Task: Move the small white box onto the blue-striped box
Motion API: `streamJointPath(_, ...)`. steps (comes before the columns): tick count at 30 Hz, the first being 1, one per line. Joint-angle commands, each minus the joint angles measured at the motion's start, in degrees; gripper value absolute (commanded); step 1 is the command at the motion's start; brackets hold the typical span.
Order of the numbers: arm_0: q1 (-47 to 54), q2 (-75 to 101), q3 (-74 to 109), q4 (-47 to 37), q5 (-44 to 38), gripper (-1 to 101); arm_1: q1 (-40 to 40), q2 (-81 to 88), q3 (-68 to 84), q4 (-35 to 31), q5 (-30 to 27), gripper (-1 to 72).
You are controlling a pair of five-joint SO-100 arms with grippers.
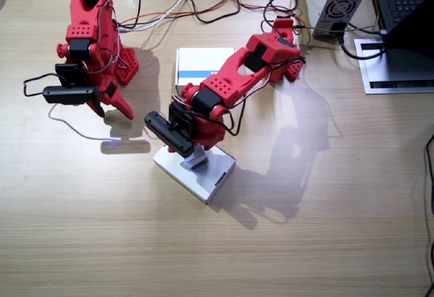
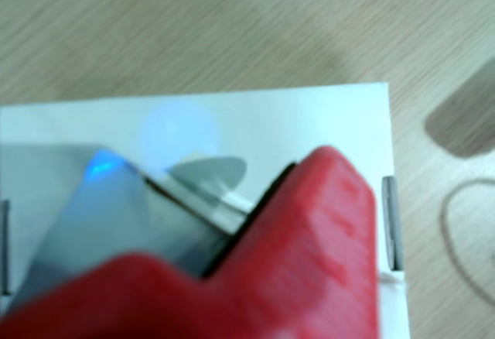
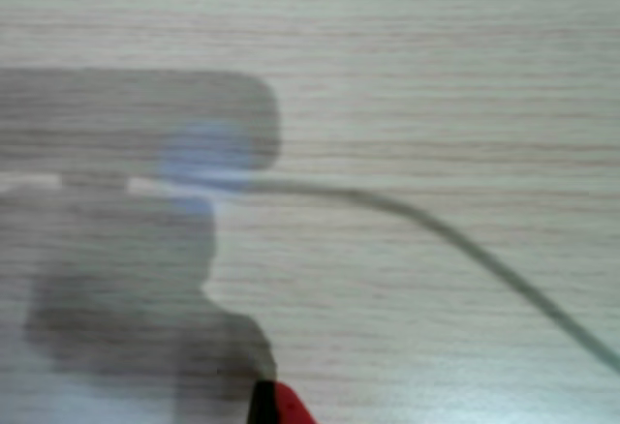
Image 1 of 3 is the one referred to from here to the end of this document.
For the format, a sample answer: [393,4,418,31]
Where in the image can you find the small white box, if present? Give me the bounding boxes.
[185,144,208,171]

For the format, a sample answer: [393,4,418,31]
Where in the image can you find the plain white cardboard box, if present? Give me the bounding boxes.
[152,142,237,205]

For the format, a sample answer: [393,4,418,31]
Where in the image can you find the white box with blue stripe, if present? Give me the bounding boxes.
[174,47,238,96]

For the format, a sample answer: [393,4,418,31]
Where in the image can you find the black webcam cable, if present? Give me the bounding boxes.
[218,100,247,138]
[22,73,68,98]

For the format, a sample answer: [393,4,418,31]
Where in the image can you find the white cable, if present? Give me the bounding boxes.
[120,0,203,34]

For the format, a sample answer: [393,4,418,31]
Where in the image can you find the long black cable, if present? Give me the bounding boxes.
[134,0,243,28]

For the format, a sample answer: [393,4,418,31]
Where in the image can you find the black power cable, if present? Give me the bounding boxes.
[334,22,387,61]

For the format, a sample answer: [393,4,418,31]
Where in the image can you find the silver desk cable cover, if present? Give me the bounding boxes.
[353,38,434,95]

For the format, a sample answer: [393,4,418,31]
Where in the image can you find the green cable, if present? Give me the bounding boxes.
[304,15,380,35]

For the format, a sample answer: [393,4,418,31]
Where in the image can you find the black cable at table edge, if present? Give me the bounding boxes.
[422,133,434,297]

